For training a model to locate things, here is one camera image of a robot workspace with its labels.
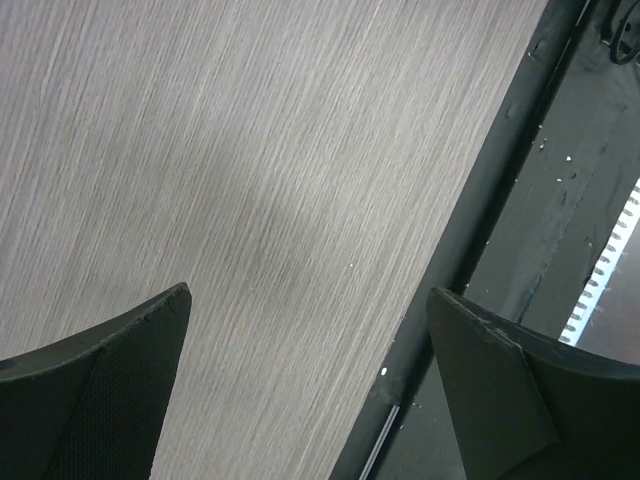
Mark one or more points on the white slotted cable duct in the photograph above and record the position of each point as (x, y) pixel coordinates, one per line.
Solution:
(588, 305)

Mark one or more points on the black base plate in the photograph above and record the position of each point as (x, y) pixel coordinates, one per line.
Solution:
(552, 176)

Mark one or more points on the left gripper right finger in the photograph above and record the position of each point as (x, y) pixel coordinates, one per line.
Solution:
(526, 406)

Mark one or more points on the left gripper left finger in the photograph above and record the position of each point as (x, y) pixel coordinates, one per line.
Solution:
(92, 405)

